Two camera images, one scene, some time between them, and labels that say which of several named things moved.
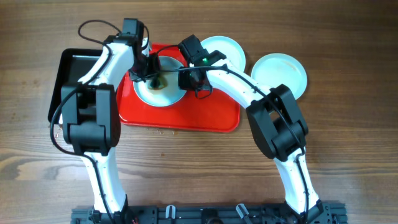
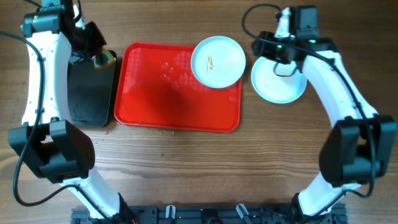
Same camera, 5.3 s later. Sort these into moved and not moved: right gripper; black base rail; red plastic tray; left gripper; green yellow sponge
Moved: left gripper; right gripper; green yellow sponge
Not moved: black base rail; red plastic tray
